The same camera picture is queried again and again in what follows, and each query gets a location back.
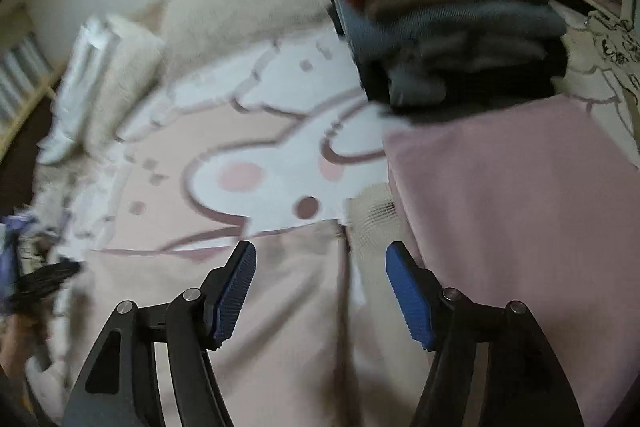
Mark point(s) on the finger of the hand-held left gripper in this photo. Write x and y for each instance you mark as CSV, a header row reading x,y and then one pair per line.
x,y
47,277

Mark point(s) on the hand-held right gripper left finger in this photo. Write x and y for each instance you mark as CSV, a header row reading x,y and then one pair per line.
x,y
235,292

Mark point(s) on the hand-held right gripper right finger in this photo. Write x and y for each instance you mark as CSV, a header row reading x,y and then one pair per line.
x,y
405,287

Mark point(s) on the beige cloth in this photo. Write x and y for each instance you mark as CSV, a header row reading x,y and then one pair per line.
x,y
300,307

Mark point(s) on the pale pink cloth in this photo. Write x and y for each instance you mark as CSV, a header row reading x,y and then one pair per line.
x,y
500,207

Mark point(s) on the stack of folded clothes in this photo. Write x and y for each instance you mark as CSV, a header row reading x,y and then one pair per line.
x,y
440,22

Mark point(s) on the person's left hand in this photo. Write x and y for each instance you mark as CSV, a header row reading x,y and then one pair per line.
x,y
15,337

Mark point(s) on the cream mesh cloth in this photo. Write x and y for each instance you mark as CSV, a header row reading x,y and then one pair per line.
x,y
370,217

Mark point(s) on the bunny printed blanket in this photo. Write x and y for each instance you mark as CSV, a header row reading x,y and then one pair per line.
x,y
280,157

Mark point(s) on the white folded cloth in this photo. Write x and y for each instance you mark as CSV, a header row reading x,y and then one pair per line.
x,y
80,82

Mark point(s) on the white fluffy blanket pile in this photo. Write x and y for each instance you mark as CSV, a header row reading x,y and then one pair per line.
x,y
130,72

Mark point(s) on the white cartoon printed cloth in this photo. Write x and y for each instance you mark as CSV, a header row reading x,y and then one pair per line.
x,y
590,72

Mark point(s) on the beige quilted pillow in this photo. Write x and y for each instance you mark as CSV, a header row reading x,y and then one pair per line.
x,y
240,7

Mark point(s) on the slatted wooden frame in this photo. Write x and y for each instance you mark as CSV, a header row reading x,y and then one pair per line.
x,y
20,77

